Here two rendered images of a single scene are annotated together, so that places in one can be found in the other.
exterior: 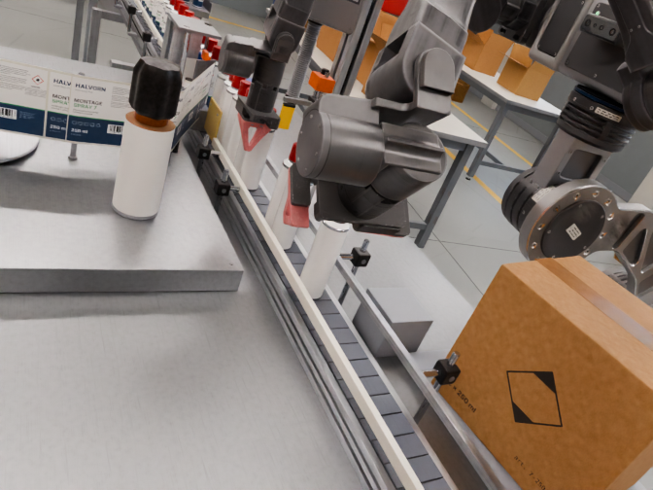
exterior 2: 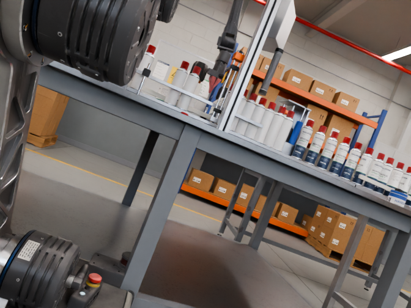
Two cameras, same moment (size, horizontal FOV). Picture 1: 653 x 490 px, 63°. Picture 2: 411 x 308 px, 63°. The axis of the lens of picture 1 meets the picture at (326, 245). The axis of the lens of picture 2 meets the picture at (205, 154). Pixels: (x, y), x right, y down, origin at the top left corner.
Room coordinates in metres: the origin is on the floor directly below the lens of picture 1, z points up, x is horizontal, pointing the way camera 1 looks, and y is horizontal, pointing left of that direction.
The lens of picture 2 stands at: (1.74, -1.21, 0.75)
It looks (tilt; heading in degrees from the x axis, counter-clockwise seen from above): 0 degrees down; 112
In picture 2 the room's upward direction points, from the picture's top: 22 degrees clockwise
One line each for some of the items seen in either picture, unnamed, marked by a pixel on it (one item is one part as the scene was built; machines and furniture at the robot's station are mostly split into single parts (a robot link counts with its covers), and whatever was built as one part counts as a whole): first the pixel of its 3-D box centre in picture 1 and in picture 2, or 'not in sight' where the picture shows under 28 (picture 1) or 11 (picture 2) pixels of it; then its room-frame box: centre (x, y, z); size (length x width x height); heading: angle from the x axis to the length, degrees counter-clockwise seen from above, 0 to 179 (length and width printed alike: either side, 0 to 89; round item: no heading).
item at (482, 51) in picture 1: (481, 49); not in sight; (5.83, -0.72, 0.97); 0.43 x 0.39 x 0.37; 117
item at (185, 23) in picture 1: (194, 25); (295, 105); (1.41, 0.53, 1.14); 0.14 x 0.11 x 0.01; 36
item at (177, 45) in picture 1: (187, 74); (285, 129); (1.42, 0.52, 1.01); 0.14 x 0.13 x 0.26; 36
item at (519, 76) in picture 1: (523, 71); not in sight; (5.32, -1.09, 0.97); 0.44 x 0.42 x 0.37; 116
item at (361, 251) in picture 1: (343, 274); (141, 82); (0.91, -0.05, 0.91); 0.07 x 0.03 x 0.17; 126
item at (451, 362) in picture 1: (424, 392); not in sight; (0.66, -0.23, 0.91); 0.07 x 0.03 x 0.17; 126
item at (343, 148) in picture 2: not in sight; (340, 156); (1.71, 0.62, 0.98); 0.05 x 0.05 x 0.20
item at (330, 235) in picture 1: (326, 248); (144, 68); (0.85, 0.00, 0.98); 0.05 x 0.05 x 0.20
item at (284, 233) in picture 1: (292, 202); (177, 83); (0.98, 0.09, 0.98); 0.05 x 0.05 x 0.20
